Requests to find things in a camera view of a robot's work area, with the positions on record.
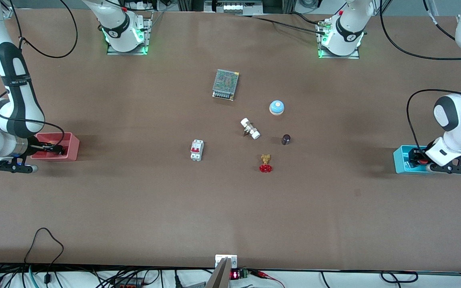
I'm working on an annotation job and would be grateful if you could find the red clip wire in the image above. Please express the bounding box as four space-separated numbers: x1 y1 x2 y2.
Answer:
251 270 285 288

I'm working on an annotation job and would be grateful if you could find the thin black looped cable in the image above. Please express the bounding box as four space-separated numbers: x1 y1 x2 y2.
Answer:
24 228 64 284

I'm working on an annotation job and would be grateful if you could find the brass valve red handle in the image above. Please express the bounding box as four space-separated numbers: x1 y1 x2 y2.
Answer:
259 154 273 173

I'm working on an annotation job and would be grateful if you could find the black coiled cable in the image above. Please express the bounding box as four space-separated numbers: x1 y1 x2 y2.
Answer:
381 271 419 283

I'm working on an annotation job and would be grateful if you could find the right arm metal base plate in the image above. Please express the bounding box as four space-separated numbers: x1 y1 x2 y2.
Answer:
106 18 152 56

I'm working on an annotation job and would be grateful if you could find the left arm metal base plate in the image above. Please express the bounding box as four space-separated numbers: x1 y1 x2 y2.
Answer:
318 20 360 60

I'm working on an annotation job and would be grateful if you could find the grey device with lights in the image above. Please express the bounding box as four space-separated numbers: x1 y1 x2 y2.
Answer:
204 0 263 15

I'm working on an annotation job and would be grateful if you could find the black cable on table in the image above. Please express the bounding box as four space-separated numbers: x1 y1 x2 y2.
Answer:
235 11 332 36

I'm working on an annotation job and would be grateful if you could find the silver mounting bracket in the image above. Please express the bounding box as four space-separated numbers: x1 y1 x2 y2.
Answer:
215 254 238 269

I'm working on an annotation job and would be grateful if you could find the grey metal bar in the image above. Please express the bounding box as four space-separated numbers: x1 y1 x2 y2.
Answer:
205 258 231 288

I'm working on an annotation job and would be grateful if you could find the white pipe fitting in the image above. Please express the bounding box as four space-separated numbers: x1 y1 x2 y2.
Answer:
240 118 261 140

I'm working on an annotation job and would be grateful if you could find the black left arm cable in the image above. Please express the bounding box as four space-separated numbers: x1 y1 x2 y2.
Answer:
379 0 461 154

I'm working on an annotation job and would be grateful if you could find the pink plastic bin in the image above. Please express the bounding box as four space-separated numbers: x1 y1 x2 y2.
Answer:
30 132 80 162

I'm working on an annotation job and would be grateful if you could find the metal mesh power supply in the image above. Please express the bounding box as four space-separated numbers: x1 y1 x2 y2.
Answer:
212 69 240 101

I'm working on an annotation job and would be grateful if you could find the cyan plastic bin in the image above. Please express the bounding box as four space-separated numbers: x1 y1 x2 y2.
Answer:
393 145 439 175

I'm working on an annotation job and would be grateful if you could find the white red circuit breaker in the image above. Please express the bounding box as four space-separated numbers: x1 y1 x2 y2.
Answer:
190 139 204 162

